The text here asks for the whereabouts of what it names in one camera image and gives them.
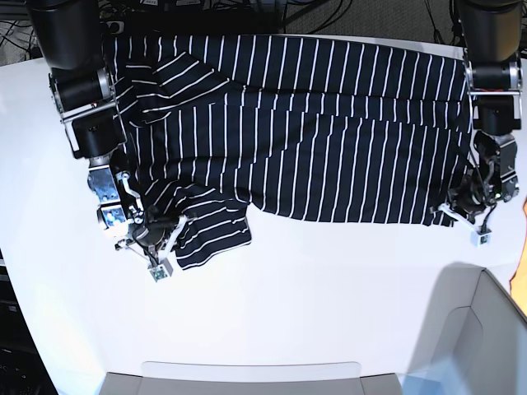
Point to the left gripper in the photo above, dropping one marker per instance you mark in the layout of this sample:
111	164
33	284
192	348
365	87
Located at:
462	204

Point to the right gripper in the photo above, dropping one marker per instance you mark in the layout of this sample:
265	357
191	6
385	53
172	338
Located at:
156	235

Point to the navy white striped T-shirt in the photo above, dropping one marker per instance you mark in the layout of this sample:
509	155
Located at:
311	129

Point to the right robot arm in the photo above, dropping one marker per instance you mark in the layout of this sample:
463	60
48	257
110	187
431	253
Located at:
69	36

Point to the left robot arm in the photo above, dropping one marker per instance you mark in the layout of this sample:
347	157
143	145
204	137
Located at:
491	32

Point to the grey plastic bin right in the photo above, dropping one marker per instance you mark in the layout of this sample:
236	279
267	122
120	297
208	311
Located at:
473	339

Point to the grey plastic bin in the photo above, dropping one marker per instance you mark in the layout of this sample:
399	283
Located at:
473	339
177	378

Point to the grey plastic bin front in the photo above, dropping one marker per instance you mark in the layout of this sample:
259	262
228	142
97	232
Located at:
177	378

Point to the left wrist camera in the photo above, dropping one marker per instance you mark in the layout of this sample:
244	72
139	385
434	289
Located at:
481	238

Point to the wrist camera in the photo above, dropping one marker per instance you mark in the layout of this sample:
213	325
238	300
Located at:
481	238
160	271

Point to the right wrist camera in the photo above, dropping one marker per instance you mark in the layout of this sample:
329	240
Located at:
160	271

